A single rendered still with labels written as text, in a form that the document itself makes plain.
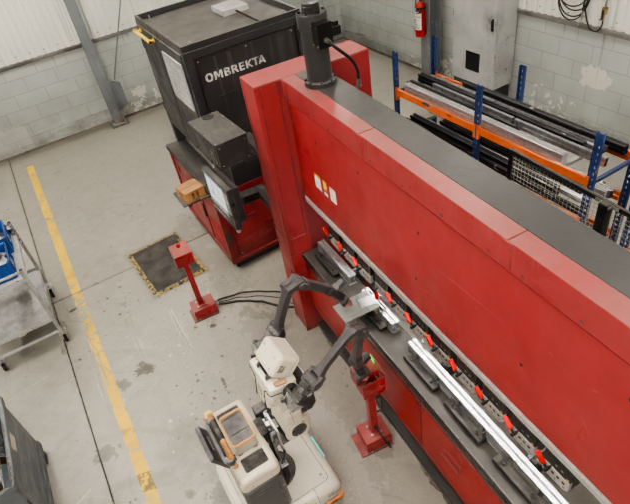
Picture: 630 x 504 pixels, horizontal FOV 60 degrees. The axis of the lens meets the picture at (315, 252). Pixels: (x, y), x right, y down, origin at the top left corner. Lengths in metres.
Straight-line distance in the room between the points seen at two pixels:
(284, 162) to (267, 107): 0.43
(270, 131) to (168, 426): 2.46
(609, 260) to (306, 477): 2.46
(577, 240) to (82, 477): 3.84
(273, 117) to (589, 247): 2.24
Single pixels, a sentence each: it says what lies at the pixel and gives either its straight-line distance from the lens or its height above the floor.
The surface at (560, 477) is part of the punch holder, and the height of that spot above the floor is 1.24.
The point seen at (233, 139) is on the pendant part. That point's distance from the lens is 3.79.
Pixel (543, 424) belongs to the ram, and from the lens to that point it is 2.61.
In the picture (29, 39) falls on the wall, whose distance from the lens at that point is 9.26.
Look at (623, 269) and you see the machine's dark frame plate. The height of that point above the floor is 2.30.
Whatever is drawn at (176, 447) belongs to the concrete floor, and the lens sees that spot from 4.54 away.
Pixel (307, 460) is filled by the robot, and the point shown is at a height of 0.28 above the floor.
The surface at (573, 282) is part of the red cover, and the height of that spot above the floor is 2.30.
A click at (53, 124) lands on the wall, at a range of 9.63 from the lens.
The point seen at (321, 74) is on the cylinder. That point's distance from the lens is 3.35.
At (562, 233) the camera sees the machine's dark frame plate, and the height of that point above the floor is 2.30.
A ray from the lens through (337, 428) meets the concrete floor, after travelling 4.29.
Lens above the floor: 3.64
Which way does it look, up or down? 40 degrees down
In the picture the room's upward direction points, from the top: 11 degrees counter-clockwise
